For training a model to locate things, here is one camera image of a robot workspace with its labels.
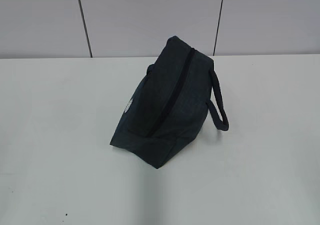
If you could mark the dark blue lunch bag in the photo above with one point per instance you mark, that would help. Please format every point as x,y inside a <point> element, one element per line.
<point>170,105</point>

